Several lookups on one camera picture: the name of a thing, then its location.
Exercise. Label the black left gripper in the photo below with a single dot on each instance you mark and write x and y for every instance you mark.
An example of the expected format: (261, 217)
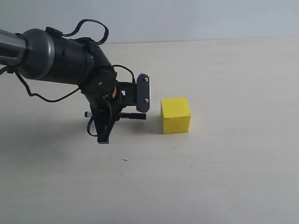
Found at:
(130, 98)

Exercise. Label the black white whiteboard marker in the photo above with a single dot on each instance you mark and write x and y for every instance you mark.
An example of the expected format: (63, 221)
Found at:
(122, 115)

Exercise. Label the yellow cube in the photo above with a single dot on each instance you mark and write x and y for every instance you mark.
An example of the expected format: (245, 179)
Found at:
(175, 115)

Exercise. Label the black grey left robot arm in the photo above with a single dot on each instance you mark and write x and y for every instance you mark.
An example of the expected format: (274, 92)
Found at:
(51, 56)

